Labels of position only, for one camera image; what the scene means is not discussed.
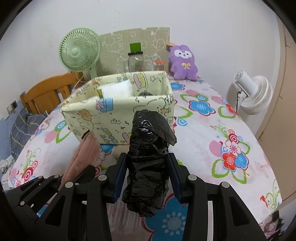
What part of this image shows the pink wet wipes pack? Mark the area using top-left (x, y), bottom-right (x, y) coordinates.
top-left (58, 131), bottom-right (100, 190)

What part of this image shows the clear plastic bag roll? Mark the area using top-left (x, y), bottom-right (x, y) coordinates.
top-left (106, 199), bottom-right (145, 240)

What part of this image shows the black plastic bag roll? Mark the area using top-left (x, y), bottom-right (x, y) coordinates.
top-left (122, 109), bottom-right (177, 217)

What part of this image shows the white tissue pack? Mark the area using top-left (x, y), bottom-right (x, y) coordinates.
top-left (100, 80), bottom-right (133, 98)

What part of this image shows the grey sock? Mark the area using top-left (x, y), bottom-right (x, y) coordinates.
top-left (138, 91), bottom-right (153, 96)

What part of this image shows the crumpled white grey cloth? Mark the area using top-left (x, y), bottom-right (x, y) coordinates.
top-left (0, 155), bottom-right (15, 175)

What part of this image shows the yellow cartoon fabric box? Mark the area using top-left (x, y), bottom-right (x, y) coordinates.
top-left (60, 71), bottom-right (175, 145)

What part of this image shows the floral tablecloth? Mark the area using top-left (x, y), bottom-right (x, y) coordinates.
top-left (2, 79), bottom-right (282, 240)

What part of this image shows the grey plaid pillow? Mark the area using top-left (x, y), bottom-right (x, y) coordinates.
top-left (10, 108), bottom-right (47, 161)

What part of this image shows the wooden bed headboard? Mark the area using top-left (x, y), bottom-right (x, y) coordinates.
top-left (20, 72), bottom-right (83, 114)

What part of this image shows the beige door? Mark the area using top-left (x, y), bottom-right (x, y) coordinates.
top-left (256, 21), bottom-right (295, 206)

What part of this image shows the green desk fan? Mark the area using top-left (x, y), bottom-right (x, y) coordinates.
top-left (58, 28), bottom-right (101, 79)

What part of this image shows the white standing fan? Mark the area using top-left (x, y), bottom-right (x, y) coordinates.
top-left (233, 70), bottom-right (274, 135)

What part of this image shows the toothpick jar orange lid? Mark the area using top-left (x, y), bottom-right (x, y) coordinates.
top-left (154, 60), bottom-right (166, 71)

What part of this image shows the green plastic cup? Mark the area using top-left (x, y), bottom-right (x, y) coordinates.
top-left (129, 43), bottom-right (142, 54)

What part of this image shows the green patterned board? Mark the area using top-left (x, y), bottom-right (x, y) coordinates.
top-left (96, 27), bottom-right (170, 76)

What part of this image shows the purple plush bunny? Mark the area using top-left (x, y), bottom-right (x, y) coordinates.
top-left (168, 45), bottom-right (198, 81)

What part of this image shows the wall power socket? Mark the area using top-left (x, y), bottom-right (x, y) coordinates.
top-left (6, 101), bottom-right (18, 115)

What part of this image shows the glass jar with handle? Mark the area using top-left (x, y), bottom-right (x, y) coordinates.
top-left (123, 51), bottom-right (144, 72)

